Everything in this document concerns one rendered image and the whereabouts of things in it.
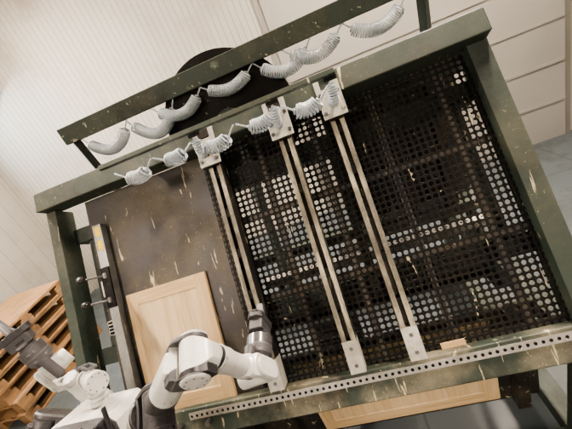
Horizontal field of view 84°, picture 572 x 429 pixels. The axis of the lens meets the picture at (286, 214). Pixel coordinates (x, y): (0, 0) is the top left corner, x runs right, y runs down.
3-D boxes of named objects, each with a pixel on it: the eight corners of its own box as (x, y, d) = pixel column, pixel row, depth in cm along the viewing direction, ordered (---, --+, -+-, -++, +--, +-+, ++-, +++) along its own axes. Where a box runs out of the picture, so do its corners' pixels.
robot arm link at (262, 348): (277, 351, 107) (277, 385, 98) (251, 360, 110) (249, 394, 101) (258, 335, 101) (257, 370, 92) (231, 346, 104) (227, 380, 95)
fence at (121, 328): (140, 415, 151) (134, 420, 147) (98, 226, 164) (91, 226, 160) (148, 414, 150) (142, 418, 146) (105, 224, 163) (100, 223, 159)
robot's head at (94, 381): (92, 406, 96) (82, 379, 96) (82, 400, 102) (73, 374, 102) (114, 391, 101) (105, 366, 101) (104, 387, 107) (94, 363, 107)
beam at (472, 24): (54, 214, 171) (36, 213, 161) (50, 197, 172) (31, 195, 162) (483, 44, 127) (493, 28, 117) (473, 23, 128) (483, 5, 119)
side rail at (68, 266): (106, 418, 162) (88, 431, 151) (65, 214, 176) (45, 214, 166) (116, 415, 161) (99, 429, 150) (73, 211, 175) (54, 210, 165)
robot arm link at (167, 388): (168, 328, 82) (150, 370, 94) (167, 377, 73) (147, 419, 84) (210, 328, 88) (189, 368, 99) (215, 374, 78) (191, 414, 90)
